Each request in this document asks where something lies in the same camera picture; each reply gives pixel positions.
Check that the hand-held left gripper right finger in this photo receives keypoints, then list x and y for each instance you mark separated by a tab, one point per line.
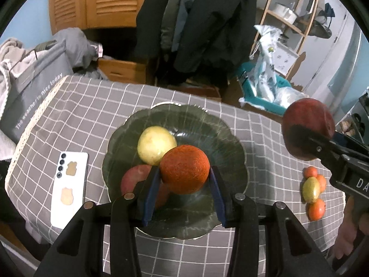
216	196

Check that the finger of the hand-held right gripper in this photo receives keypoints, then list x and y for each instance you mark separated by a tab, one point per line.
308	138
348	142

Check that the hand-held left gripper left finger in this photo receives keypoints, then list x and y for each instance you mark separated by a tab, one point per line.
151	196

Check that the dark red apple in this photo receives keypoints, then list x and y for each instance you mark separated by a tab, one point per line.
311	115

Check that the pinkish red apple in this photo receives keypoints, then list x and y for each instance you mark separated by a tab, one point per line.
135	179

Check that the small tangerine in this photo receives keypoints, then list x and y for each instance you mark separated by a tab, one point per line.
310	172
316	210
323	182

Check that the large orange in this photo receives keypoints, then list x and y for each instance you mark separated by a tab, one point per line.
184	167

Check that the pale yellow pear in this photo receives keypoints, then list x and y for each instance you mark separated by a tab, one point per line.
155	144

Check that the green glass bowl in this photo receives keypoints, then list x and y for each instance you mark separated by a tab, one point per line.
201	138

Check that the person's right hand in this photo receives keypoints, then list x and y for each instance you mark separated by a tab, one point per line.
346	230

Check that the row of shoes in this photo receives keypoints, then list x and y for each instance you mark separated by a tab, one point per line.
347	127

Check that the metal shoe rack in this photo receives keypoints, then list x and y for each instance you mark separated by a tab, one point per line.
363	101

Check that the clear plastic bag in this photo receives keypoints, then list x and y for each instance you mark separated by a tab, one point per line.
289	95

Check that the white smartphone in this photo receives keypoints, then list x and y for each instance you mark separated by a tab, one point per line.
80	179

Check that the white printed plastic bag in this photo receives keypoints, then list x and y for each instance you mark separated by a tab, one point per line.
266	75

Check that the teal plastic crate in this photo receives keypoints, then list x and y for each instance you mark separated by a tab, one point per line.
248	88

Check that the white patterned storage box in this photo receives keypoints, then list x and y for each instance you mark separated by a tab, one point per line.
285	59

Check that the white door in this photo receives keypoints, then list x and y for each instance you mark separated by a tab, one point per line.
331	49

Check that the flat cardboard box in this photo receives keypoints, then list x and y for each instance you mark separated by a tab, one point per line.
201	91

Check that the grey checked tablecloth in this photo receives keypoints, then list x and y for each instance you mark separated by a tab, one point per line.
86	106

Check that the wooden shelf rack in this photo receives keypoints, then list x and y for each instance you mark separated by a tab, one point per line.
284	23

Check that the white cooking pot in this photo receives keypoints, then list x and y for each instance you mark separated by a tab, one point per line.
284	11

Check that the dark folded umbrella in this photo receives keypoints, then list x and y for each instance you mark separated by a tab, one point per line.
330	10

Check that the large black coat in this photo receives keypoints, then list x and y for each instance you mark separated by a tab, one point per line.
219	28

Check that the grey printed tote bag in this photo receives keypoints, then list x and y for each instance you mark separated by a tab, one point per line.
31	92

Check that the grey clothing pile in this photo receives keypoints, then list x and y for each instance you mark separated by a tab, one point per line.
75	46

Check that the thin black jacket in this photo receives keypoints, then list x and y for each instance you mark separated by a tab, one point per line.
152	20

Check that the grey jacket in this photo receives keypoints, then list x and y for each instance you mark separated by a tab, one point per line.
180	14

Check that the wooden louvered wardrobe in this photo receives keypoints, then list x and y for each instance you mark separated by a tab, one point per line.
115	0

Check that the silver duct pipe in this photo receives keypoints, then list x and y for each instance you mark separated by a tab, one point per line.
351	63

